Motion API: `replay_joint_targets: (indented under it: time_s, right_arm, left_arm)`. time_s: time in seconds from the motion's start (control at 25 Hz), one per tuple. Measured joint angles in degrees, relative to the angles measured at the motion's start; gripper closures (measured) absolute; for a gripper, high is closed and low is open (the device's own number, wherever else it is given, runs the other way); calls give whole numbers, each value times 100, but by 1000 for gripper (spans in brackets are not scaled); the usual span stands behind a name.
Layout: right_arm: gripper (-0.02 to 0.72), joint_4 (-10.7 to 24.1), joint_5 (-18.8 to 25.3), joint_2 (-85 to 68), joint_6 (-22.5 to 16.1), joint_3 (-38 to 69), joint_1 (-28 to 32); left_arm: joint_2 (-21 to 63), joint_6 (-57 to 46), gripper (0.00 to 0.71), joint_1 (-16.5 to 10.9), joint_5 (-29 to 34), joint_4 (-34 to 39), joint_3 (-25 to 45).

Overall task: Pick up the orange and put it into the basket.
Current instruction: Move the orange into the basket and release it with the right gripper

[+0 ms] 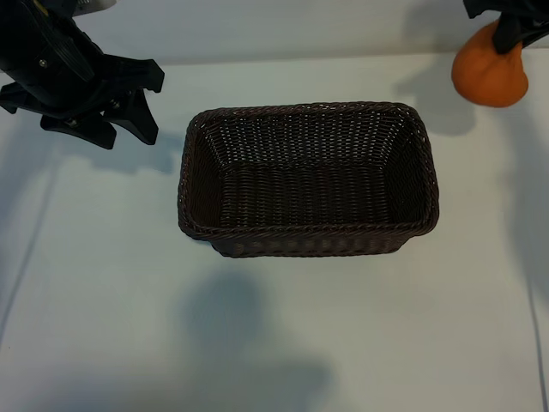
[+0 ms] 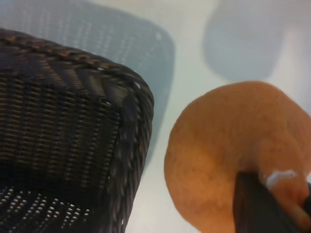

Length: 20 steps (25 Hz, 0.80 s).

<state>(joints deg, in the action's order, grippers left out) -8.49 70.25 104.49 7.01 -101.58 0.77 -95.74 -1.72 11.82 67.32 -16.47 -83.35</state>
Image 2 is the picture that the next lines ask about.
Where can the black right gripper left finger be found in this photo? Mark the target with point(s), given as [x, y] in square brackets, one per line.
[255, 208]

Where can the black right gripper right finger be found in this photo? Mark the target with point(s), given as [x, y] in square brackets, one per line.
[308, 196]

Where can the orange fruit with stem knob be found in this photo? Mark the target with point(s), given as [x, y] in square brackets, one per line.
[218, 145]

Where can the dark brown woven wicker basket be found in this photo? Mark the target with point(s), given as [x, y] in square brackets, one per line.
[60, 121]

